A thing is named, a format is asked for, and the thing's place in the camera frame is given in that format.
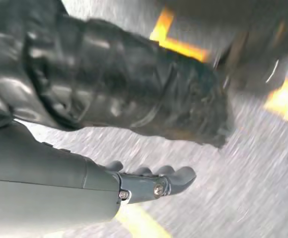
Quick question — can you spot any black covered robot leg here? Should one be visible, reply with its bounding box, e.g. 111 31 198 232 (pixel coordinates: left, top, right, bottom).
0 0 235 148

